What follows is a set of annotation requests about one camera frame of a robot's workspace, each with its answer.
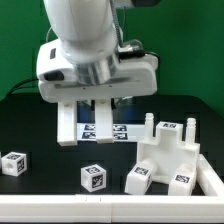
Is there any white flat chair back panel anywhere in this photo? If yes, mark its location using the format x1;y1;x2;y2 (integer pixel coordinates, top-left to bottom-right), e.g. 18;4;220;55
77;123;144;142

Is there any white cube nut far left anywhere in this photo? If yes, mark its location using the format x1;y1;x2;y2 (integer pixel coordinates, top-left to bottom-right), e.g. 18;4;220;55
1;152;27;176

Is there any black cable bundle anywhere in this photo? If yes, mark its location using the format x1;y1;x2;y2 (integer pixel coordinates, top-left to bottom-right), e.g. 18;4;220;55
4;77;41;98

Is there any white cube nut with tag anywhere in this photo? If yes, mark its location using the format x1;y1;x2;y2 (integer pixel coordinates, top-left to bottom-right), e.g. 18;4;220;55
81;164;106;192

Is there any grey cable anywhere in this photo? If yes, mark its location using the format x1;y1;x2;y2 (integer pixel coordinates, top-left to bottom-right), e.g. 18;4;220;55
44;0;161;64

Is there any white chair seat part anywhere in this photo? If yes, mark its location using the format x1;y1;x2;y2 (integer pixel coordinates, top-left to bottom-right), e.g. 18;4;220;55
136;113;200;184

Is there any white long side bar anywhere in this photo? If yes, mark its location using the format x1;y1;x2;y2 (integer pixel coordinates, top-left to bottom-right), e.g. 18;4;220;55
95;99;114;144
57;102;77;146

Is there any white L-shaped border fence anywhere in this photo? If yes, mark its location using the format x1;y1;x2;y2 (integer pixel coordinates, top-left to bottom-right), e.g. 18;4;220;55
0;156;224;223

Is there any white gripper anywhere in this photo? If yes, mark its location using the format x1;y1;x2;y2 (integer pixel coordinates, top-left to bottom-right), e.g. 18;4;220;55
36;40;158;103

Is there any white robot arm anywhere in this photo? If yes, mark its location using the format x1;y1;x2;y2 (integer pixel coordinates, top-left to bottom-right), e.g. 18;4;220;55
36;0;158;103

